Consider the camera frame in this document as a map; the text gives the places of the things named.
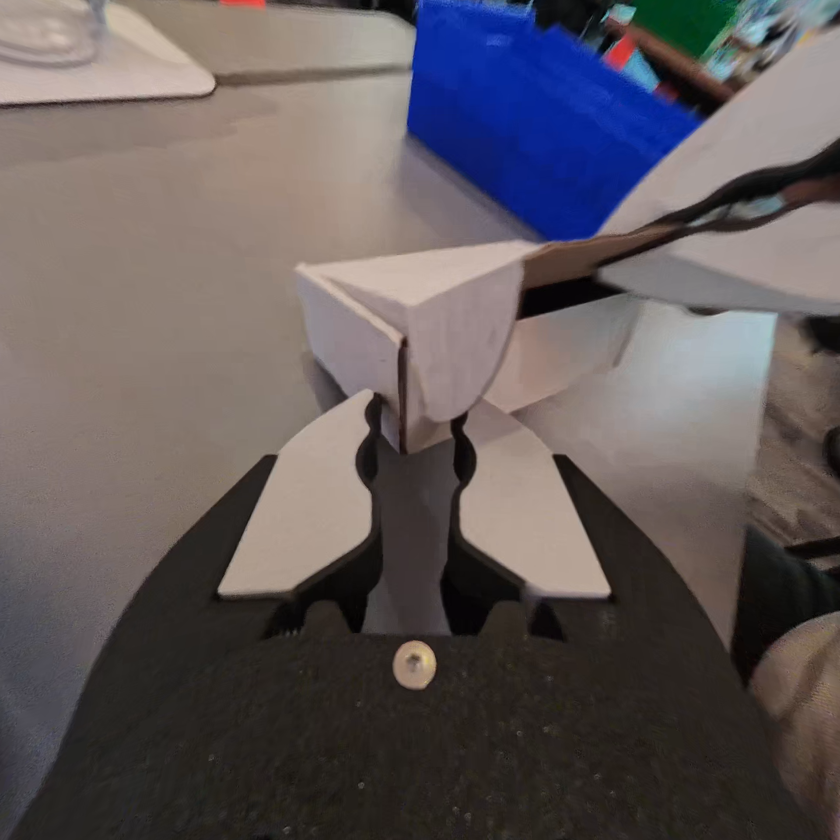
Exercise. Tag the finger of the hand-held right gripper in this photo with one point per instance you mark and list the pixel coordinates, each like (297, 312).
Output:
(754, 124)
(754, 269)

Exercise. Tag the white cardboard box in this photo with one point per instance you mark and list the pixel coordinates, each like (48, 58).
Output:
(354, 328)

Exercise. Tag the black bag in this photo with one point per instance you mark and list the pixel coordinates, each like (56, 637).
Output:
(774, 590)

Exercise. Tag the white document stand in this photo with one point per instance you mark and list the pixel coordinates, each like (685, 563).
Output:
(144, 72)

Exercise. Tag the person's leg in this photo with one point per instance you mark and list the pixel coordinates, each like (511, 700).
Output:
(807, 709)

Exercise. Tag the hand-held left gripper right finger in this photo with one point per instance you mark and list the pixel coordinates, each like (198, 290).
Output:
(531, 525)

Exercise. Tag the green board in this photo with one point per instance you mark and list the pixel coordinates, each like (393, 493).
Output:
(682, 26)

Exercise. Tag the blue plastic bin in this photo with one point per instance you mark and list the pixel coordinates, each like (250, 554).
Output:
(525, 131)

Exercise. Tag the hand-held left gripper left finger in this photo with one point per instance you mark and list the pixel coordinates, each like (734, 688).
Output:
(302, 518)

